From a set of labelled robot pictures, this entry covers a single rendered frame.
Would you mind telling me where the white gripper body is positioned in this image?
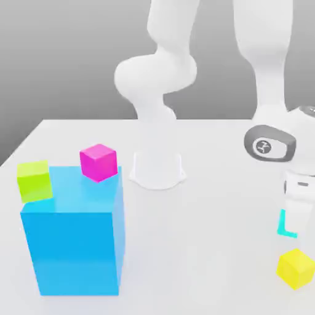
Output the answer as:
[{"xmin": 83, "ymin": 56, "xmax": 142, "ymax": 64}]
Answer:
[{"xmin": 283, "ymin": 170, "xmax": 315, "ymax": 202}]

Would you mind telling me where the small cyan cube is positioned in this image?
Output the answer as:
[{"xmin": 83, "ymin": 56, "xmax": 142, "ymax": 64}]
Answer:
[{"xmin": 276, "ymin": 209, "xmax": 298, "ymax": 239}]

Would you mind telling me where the small yellow cube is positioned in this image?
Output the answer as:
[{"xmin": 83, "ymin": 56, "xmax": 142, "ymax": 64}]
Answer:
[{"xmin": 276, "ymin": 247, "xmax": 315, "ymax": 291}]

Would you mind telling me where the small magenta cube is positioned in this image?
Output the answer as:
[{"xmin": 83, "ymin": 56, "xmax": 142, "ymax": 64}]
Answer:
[{"xmin": 79, "ymin": 143, "xmax": 118, "ymax": 183}]

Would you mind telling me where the small lime green cube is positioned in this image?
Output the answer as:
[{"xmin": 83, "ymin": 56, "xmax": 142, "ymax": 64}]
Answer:
[{"xmin": 16, "ymin": 159, "xmax": 54, "ymax": 204}]

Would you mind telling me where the large blue box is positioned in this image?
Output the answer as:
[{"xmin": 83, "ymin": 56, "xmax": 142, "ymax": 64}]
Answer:
[{"xmin": 20, "ymin": 165, "xmax": 126, "ymax": 297}]

